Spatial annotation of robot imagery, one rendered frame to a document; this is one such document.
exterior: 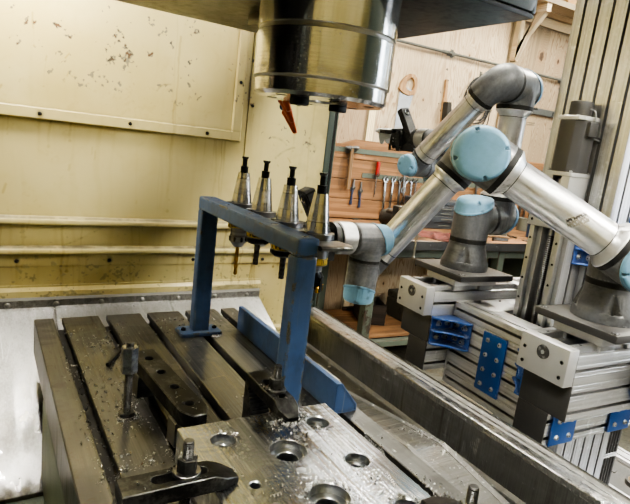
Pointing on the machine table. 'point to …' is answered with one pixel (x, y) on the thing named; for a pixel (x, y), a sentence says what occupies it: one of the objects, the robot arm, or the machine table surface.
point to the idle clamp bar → (156, 384)
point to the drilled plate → (254, 447)
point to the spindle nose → (327, 51)
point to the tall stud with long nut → (128, 376)
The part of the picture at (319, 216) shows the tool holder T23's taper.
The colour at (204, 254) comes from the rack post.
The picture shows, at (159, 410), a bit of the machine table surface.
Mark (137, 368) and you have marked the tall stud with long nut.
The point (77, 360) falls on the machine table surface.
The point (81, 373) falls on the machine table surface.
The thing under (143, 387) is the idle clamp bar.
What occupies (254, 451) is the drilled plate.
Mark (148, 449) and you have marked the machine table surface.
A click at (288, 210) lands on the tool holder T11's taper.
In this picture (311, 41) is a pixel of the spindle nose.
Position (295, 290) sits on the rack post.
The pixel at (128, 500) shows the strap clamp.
